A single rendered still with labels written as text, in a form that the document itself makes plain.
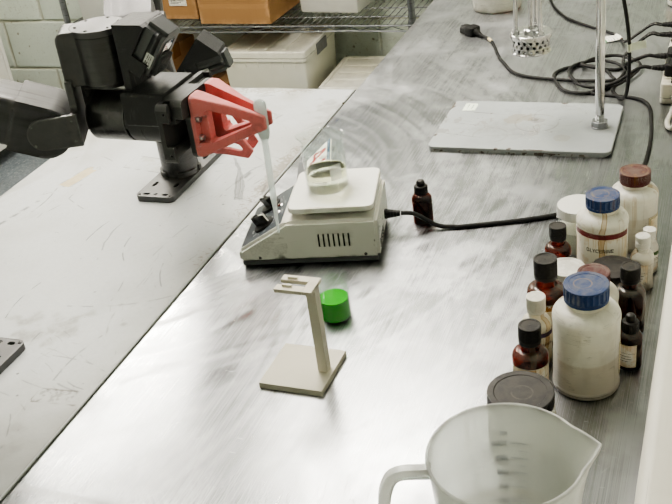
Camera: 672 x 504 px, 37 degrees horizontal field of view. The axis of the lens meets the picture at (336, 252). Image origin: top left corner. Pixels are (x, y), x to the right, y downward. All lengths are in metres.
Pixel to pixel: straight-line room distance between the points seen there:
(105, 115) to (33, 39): 3.71
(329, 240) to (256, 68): 2.45
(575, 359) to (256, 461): 0.35
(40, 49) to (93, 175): 3.01
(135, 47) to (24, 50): 3.82
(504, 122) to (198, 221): 0.56
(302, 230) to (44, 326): 0.37
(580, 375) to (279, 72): 2.78
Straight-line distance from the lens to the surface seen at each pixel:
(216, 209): 1.59
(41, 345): 1.36
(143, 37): 1.03
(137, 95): 1.05
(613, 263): 1.24
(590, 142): 1.66
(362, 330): 1.24
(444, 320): 1.24
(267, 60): 3.73
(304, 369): 1.17
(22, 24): 4.80
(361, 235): 1.35
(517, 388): 1.01
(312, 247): 1.37
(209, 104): 1.02
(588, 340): 1.06
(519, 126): 1.72
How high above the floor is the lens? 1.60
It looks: 30 degrees down
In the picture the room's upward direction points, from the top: 8 degrees counter-clockwise
